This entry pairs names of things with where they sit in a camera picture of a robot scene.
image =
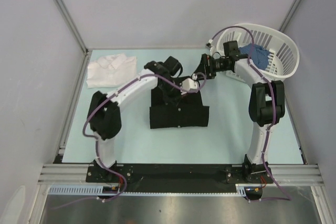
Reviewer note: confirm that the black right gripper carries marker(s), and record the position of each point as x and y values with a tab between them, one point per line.
206	66

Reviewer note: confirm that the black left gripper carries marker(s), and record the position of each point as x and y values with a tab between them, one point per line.
176	95

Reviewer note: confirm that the black long sleeve shirt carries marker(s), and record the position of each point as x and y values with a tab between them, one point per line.
189	112

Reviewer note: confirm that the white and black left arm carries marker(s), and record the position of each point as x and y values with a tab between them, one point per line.
103	122

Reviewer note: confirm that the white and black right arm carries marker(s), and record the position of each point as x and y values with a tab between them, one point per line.
266	105

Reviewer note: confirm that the blue crumpled shirt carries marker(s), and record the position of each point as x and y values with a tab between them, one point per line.
258	54

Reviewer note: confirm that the folded white shirt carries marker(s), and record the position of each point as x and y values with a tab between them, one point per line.
111	71

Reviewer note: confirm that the white plastic laundry basket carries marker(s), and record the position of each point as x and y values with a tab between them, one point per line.
284	57

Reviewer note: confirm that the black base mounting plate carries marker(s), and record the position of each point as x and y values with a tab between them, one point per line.
177	178

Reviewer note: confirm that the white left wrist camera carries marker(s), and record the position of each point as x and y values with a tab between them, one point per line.
190	85

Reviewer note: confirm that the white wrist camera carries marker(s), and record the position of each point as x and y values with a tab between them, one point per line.
190	85
210	45

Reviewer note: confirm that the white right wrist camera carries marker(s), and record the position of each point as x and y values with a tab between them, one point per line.
210	45

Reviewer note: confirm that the white slotted cable duct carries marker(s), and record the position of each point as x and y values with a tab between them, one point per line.
95	191

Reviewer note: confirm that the aluminium frame rail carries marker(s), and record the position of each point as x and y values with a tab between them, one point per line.
76	174

